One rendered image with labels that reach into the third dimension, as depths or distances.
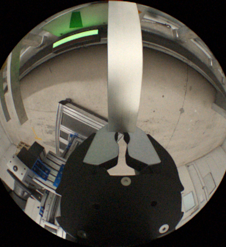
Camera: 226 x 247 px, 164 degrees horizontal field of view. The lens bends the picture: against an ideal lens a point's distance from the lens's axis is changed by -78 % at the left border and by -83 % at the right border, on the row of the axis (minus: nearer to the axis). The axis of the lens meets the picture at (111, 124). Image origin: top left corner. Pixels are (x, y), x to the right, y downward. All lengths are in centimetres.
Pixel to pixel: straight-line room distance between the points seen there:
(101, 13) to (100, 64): 77
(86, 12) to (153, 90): 98
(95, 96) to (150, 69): 73
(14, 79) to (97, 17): 25
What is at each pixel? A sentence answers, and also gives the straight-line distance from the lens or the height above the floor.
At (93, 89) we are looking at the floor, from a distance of 97.
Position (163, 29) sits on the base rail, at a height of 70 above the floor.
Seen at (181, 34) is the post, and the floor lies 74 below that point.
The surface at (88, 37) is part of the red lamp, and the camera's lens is 28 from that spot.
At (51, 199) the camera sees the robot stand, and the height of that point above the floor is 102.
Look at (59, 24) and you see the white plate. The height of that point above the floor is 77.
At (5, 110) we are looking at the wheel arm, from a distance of 49.
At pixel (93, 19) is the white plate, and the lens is 28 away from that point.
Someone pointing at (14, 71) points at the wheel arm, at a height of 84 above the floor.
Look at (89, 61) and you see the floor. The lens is 101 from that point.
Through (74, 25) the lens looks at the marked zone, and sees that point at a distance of 30.
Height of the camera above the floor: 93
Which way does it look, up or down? 58 degrees down
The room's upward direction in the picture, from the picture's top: 174 degrees counter-clockwise
